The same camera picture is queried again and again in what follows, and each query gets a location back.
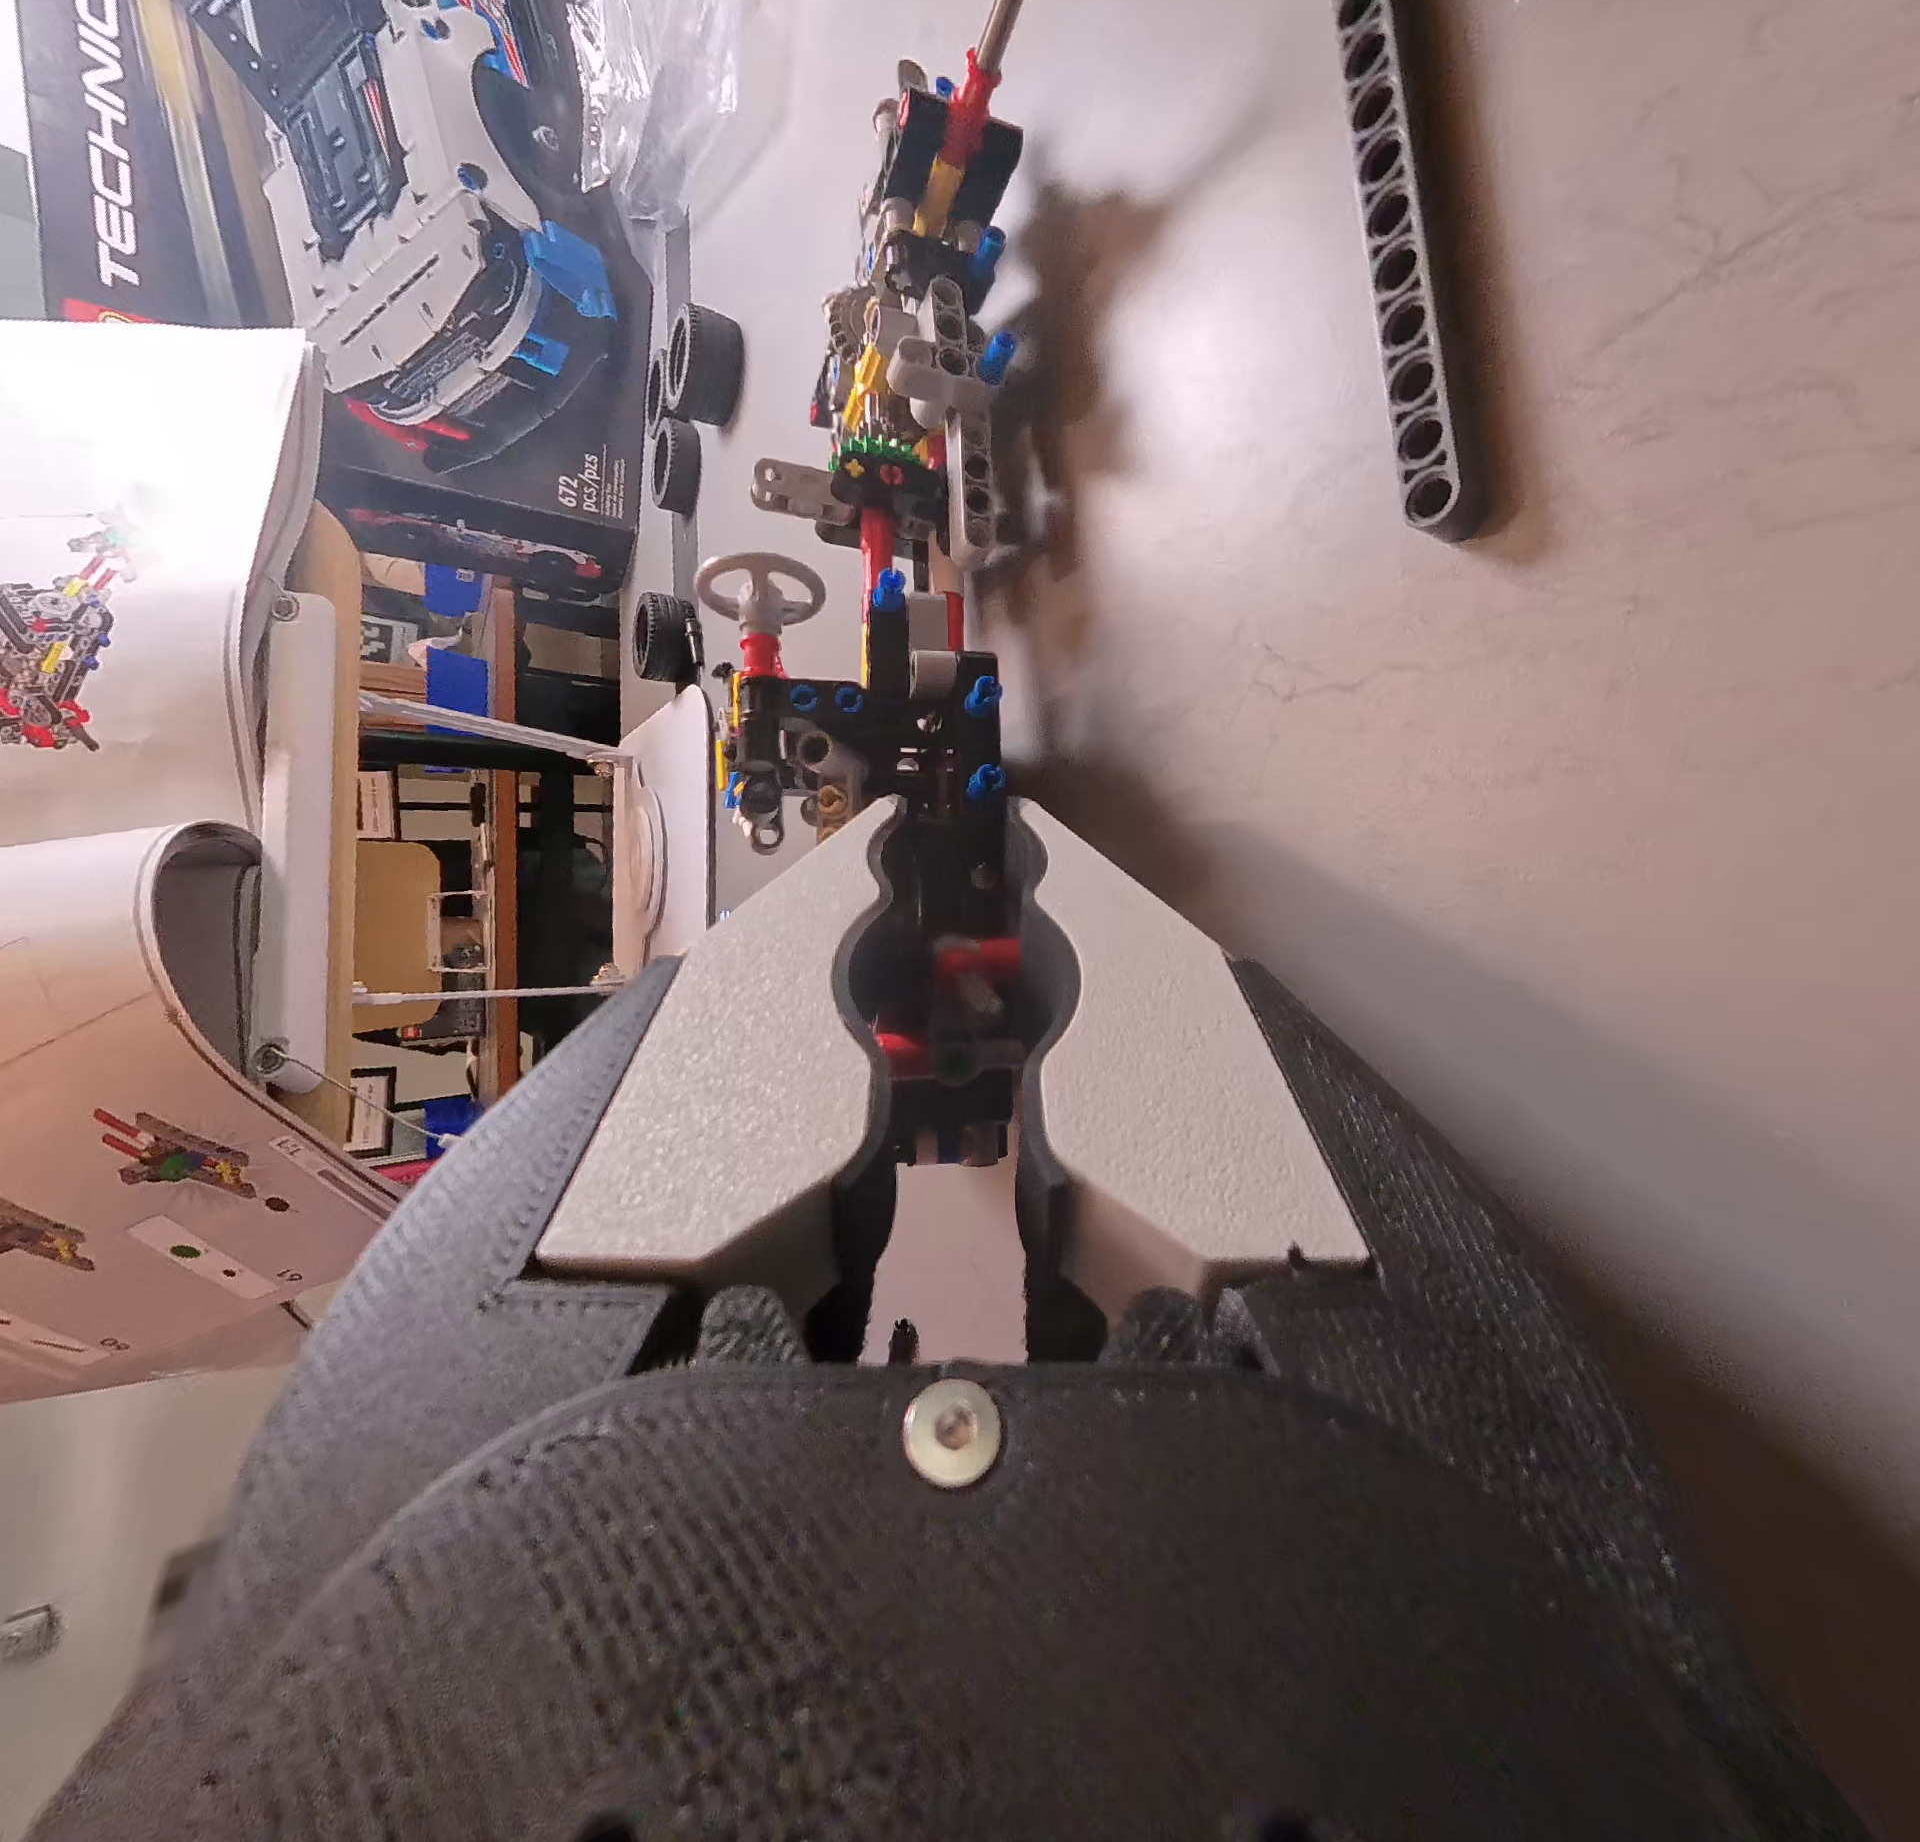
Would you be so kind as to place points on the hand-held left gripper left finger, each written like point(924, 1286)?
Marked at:
point(705, 1123)

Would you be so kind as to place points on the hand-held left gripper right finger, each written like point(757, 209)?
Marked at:
point(1200, 1123)

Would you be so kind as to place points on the long dark grey lego beam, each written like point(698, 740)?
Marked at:
point(1450, 373)

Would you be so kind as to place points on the lego car chassis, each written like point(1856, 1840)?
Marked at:
point(946, 365)

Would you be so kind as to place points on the lego instruction booklet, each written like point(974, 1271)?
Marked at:
point(121, 448)

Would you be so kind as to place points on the black lego tire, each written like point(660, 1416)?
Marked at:
point(666, 638)
point(705, 365)
point(677, 465)

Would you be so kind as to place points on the black lego set box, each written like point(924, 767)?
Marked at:
point(181, 146)

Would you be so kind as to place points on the wooden shelving unit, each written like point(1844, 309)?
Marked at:
point(397, 898)

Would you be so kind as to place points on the blue bin with tag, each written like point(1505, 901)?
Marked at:
point(465, 672)

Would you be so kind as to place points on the clear plastic bag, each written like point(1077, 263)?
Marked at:
point(676, 56)

